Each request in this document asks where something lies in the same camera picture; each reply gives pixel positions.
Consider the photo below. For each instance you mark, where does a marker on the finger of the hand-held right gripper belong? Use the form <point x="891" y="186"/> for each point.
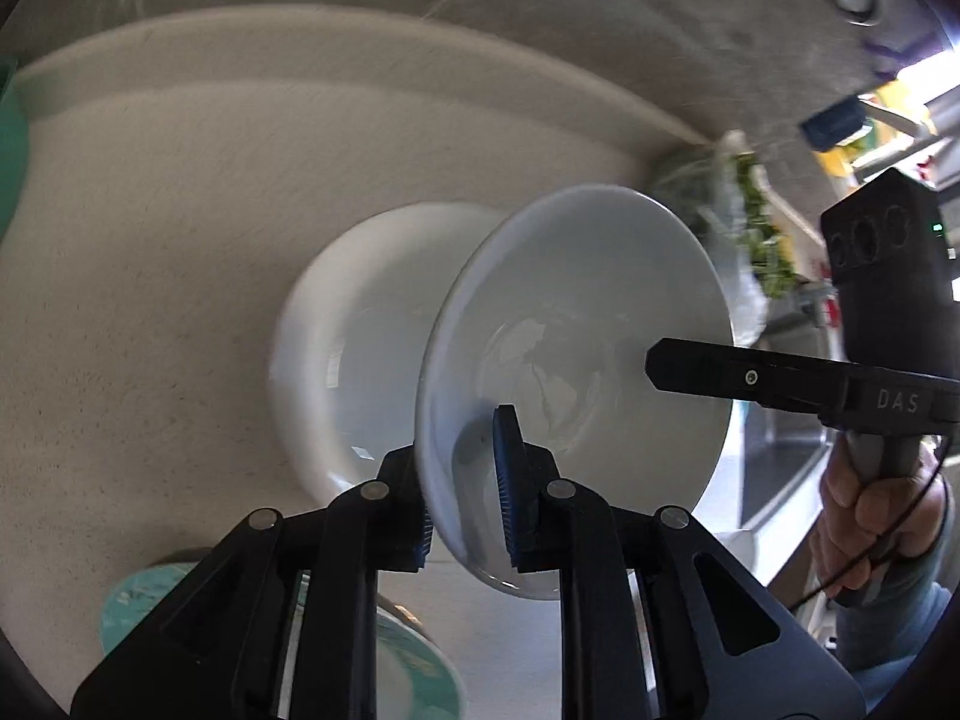
<point x="735" y="375"/>

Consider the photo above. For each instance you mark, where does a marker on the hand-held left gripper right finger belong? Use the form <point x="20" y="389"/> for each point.
<point x="510" y="495"/>

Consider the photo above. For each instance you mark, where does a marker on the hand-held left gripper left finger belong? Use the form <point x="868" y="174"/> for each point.
<point x="397" y="525"/>

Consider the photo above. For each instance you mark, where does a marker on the small teal rim plate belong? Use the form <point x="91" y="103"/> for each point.
<point x="420" y="675"/>

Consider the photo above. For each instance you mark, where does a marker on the shallow white bowl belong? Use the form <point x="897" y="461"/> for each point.
<point x="352" y="360"/>

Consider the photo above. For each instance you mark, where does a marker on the plain white bowl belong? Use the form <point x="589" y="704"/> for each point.
<point x="585" y="277"/>

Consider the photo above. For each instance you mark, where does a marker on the person's right forearm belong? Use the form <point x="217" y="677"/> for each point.
<point x="892" y="630"/>

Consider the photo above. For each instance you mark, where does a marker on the person's right hand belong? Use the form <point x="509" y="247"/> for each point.
<point x="877" y="525"/>

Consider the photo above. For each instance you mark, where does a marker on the steel sink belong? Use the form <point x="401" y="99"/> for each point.
<point x="787" y="457"/>

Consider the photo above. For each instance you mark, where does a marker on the clear plastic bag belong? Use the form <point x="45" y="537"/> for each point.
<point x="720" y="240"/>

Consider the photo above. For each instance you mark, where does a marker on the leafy greens bunch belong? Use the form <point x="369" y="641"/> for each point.
<point x="765" y="240"/>

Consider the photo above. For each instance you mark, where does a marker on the blue sponge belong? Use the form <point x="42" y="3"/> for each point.
<point x="832" y="126"/>

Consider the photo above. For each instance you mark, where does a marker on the yellow oil bottle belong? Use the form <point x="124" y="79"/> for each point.
<point x="877" y="101"/>

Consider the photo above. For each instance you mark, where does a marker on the green plastic basin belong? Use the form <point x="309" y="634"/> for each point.
<point x="11" y="150"/>

